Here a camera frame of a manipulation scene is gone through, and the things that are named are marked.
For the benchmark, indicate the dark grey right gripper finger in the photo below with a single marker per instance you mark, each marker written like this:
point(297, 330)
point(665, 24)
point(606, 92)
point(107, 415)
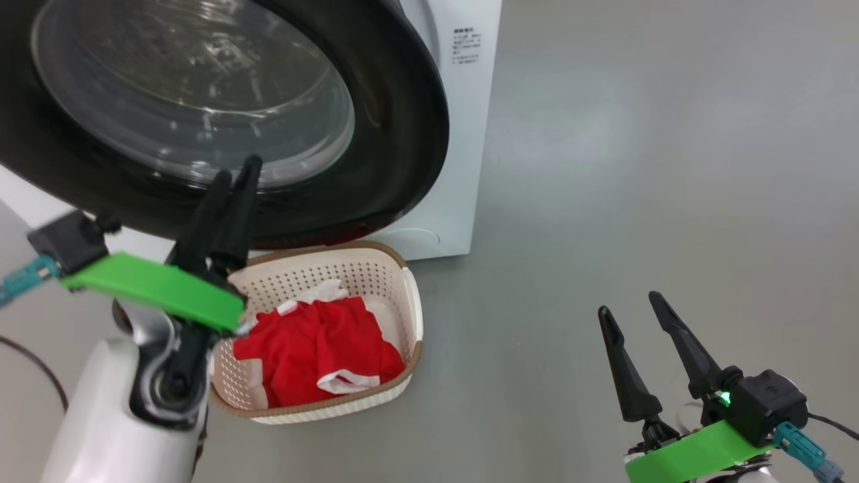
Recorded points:
point(694, 355)
point(627, 376)

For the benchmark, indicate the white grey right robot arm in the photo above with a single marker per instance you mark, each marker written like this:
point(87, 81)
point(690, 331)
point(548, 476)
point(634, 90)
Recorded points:
point(751, 475)

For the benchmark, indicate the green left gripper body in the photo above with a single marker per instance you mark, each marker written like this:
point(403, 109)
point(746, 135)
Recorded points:
point(154, 288)

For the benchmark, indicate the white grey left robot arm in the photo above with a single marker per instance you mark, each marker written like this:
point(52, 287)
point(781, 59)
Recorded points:
point(107, 416)

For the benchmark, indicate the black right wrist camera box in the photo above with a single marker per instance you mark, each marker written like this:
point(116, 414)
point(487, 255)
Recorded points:
point(772, 406)

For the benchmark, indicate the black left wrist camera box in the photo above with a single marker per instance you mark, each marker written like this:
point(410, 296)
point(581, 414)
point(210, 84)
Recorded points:
point(70, 241)

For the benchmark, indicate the cream perforated basket brown rim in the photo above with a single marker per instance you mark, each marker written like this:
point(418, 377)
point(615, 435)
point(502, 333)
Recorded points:
point(396, 282)

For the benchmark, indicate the black round glass washer door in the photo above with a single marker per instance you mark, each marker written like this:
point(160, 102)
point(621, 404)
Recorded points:
point(389, 134)

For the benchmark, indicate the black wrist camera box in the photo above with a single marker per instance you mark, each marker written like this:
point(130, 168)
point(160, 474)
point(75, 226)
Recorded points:
point(772, 406)
point(70, 241)

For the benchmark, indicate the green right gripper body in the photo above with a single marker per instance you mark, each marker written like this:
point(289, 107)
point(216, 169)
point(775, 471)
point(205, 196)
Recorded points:
point(691, 456)

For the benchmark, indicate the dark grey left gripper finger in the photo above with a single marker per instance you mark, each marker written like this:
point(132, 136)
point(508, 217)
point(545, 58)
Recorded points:
point(238, 221)
point(198, 228)

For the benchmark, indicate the red and white garment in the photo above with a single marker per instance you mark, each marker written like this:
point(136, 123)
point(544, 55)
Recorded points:
point(315, 349)

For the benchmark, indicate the white front-load washing machine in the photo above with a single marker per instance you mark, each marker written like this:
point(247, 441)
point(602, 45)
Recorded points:
point(463, 168)

